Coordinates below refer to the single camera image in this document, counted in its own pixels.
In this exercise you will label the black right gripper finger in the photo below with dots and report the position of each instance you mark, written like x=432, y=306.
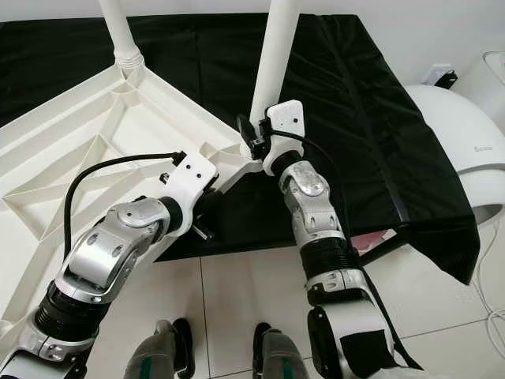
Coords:
x=245, y=131

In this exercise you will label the white plastic table leg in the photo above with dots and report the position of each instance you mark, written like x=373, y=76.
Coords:
x=274, y=55
x=122, y=31

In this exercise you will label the white plastic table top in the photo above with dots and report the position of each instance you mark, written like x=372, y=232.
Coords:
x=47, y=158

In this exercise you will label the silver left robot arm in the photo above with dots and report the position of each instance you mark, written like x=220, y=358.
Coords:
x=110, y=249

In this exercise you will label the black tablecloth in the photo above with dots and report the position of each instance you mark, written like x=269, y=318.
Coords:
x=387, y=118

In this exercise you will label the grey robot right leg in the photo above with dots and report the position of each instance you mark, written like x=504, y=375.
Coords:
x=280, y=357

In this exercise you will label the white round appliance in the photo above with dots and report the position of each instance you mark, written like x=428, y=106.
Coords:
x=458, y=134

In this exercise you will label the white rounded plastic container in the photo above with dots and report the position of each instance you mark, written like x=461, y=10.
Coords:
x=488, y=79

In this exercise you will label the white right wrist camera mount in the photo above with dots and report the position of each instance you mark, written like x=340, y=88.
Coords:
x=286, y=118

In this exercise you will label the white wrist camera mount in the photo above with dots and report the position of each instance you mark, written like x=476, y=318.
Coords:
x=193, y=174
x=286, y=118

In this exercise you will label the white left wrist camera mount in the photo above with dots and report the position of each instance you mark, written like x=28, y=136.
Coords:
x=193, y=174

